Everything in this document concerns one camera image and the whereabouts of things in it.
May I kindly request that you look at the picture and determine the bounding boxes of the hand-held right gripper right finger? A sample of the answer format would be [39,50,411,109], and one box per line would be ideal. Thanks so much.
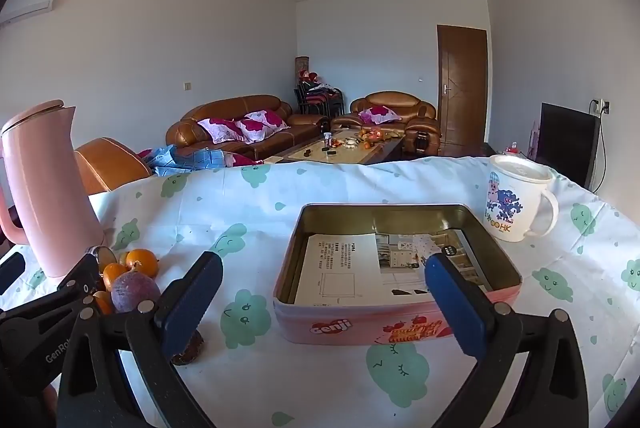
[424,253,591,428]

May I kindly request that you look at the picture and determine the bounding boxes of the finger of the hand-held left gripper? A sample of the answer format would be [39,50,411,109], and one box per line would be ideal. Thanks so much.
[56,252,106,309]
[0,252,26,295]

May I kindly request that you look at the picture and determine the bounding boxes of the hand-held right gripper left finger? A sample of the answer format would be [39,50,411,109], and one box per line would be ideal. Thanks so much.
[56,250,224,428]

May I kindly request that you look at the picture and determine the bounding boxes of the dark brown mangosteen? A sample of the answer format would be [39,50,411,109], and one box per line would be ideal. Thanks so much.
[171,330,205,366]

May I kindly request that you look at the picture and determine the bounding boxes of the purple passion fruit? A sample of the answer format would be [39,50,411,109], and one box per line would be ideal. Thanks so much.
[110,272,162,313]

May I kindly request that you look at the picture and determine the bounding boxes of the cardboard snack box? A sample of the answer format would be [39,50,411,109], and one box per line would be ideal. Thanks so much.
[272,203,523,347]

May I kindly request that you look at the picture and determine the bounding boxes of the printed photo brochure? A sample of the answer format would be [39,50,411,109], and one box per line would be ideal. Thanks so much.
[375,230,488,293]

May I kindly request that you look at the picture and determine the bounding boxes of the pink electric kettle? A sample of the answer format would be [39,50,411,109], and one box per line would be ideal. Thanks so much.
[0,99,107,279]

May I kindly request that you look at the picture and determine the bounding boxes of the white lidded cartoon mug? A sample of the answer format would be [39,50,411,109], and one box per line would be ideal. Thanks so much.
[484,154,559,243]

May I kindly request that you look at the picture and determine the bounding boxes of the white green printed tablecloth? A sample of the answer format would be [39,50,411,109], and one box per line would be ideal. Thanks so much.
[0,155,640,428]

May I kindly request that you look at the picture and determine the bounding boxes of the brown leather chair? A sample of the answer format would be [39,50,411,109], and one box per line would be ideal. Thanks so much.
[74,137,153,196]

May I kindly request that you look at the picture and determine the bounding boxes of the white paper leaflet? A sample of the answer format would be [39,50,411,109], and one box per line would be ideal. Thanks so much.
[294,233,383,307]

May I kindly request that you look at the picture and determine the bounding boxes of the blue plaid blanket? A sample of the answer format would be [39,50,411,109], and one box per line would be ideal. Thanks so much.
[145,145,231,179]

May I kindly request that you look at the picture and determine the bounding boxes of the magenta floral blanket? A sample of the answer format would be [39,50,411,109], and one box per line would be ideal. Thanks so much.
[225,152,266,167]

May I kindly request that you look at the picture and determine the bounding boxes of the magenta floral pillow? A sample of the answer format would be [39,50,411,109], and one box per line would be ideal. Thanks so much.
[235,109,291,143]
[197,118,251,145]
[359,105,403,125]

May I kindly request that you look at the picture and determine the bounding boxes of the pink board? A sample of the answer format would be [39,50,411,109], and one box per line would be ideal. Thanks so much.
[527,120,541,161]

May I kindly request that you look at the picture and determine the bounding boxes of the wooden coffee table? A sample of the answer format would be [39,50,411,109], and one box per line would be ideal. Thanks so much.
[264,128,406,166]

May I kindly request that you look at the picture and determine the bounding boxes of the pile of snacks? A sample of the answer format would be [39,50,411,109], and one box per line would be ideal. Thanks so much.
[350,128,401,149]

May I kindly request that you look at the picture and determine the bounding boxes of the black television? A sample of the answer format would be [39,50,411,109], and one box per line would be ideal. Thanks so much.
[536,102,601,191]

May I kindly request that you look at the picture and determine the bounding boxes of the brown leather sofa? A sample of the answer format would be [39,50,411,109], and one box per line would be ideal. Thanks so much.
[166,95,332,161]

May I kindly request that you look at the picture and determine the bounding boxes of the brown leather armchair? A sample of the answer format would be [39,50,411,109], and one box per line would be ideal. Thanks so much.
[331,91,442,159]

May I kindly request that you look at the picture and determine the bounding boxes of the brown wooden door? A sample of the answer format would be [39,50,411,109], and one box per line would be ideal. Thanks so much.
[436,24,489,146]

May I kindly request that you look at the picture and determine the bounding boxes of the stacked dark chairs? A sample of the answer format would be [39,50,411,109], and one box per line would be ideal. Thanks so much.
[295,80,345,117]

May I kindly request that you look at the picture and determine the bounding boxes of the white air conditioner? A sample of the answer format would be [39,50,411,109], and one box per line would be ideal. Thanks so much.
[0,0,60,26]

